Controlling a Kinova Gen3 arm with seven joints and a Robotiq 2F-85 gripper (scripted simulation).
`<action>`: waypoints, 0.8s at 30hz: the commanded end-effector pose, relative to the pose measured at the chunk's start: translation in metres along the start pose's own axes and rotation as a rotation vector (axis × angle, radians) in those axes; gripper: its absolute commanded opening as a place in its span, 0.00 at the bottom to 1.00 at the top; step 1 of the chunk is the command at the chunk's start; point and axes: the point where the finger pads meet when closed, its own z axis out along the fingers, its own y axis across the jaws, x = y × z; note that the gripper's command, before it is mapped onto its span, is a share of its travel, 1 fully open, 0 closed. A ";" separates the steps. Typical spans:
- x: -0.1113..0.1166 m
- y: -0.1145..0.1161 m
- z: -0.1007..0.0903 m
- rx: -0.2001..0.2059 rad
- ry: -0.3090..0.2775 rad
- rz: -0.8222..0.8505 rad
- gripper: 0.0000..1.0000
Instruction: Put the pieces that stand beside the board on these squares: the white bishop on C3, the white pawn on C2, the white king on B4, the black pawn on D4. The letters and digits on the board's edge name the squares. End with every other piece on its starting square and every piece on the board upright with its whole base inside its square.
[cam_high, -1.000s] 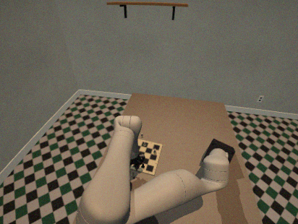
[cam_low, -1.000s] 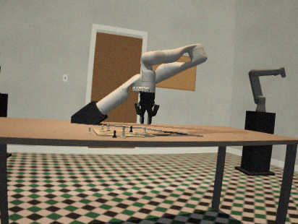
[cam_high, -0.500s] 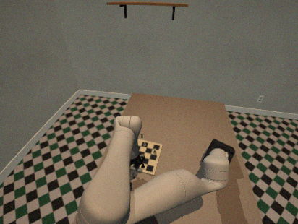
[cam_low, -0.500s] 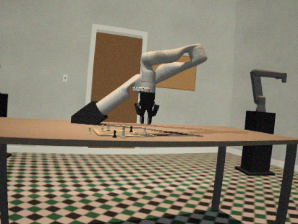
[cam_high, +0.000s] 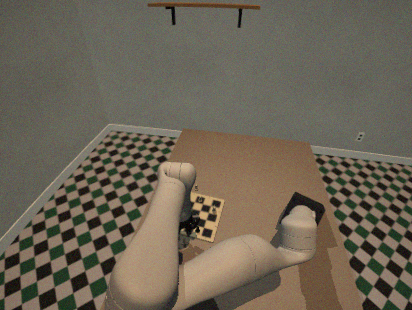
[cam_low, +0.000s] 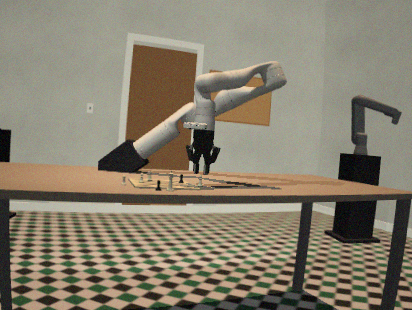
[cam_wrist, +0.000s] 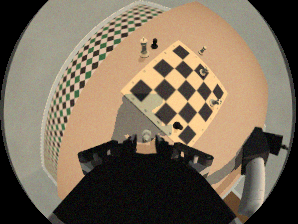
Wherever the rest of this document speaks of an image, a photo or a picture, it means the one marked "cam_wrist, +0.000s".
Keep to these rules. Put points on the chessboard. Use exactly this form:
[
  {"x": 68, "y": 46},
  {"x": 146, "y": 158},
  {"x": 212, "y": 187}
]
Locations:
[{"x": 170, "y": 88}]

